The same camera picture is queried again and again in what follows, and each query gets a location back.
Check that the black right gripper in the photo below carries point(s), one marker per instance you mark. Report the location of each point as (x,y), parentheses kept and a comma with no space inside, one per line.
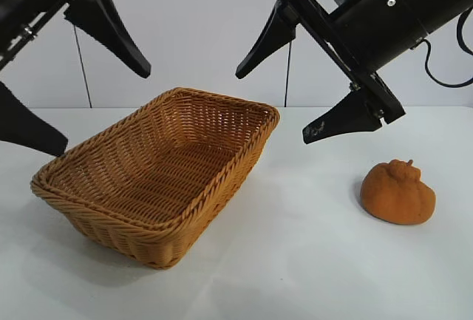
(380,32)

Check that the bumpy orange with knob top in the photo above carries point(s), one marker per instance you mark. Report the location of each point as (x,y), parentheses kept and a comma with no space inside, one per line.
(397,198)

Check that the brown woven wicker basket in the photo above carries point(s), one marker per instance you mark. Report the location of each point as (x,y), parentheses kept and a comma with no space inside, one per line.
(155,172)

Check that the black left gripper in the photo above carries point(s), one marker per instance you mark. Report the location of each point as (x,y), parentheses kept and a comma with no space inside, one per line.
(40,6)

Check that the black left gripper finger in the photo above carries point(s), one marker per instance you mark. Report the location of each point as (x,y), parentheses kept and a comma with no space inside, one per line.
(26,128)

